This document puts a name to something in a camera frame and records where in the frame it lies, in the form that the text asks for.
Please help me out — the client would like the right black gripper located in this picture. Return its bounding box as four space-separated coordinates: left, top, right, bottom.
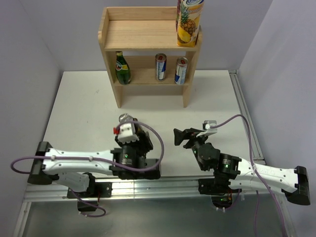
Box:
173 128 210 159

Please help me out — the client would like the black can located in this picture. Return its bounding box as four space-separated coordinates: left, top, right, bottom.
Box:
119 113 134 124

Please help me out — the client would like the silver red-top can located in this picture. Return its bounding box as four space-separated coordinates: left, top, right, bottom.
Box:
174 57 188 85
155 53 167 81

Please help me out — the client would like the green glass bottle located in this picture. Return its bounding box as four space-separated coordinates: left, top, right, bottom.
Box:
115 51 131 85

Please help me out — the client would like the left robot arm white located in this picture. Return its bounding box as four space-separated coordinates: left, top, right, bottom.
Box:
28 128 160 197

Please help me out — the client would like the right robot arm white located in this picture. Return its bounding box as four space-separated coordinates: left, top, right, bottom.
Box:
173 128 311 205

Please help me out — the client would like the wooden two-tier shelf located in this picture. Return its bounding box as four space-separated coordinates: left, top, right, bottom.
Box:
98 6 202 107

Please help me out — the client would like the pineapple juice carton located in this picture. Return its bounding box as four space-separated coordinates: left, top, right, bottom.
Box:
176 0 204 47

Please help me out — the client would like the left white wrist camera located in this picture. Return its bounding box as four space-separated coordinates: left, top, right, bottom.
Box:
114 123 139 144

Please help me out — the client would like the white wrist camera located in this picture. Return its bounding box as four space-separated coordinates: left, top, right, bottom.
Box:
196 120 217 138
114 123 139 144

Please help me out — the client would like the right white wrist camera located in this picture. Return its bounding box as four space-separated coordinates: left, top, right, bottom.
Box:
196 120 217 138

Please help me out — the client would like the front aluminium rail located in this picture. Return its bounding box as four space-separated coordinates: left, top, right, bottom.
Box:
23 176 282 203

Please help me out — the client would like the aluminium rail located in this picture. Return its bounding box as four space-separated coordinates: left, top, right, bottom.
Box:
23 176 282 203
228 70 266 165

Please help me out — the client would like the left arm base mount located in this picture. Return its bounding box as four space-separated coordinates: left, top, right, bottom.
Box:
67 182 112 212

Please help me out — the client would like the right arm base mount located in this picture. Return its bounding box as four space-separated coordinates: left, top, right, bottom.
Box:
198 178 241 213

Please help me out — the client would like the right side aluminium rail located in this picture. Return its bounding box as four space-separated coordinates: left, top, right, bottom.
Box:
228 70 266 165

